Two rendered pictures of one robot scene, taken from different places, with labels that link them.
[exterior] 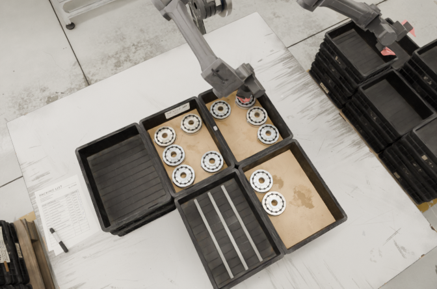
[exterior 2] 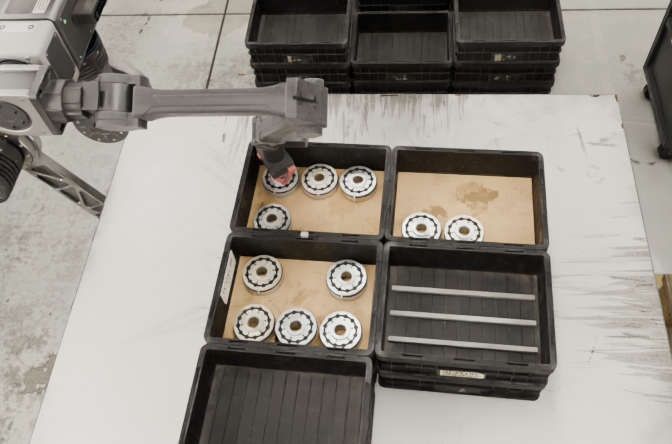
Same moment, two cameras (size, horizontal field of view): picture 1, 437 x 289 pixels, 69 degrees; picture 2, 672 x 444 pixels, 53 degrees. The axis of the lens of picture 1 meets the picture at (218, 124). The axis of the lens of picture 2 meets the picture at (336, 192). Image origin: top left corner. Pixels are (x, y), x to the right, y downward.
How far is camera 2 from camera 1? 0.65 m
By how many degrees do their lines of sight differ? 25
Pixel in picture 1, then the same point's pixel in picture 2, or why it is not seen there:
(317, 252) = (555, 236)
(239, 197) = (425, 275)
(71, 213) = not seen: outside the picture
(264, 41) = not seen: hidden behind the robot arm
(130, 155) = (243, 401)
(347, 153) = (443, 120)
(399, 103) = (404, 41)
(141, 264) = not seen: outside the picture
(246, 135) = (337, 211)
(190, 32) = (209, 96)
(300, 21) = (171, 82)
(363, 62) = (320, 35)
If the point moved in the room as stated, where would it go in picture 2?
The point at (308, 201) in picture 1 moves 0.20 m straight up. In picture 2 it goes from (486, 193) to (494, 148)
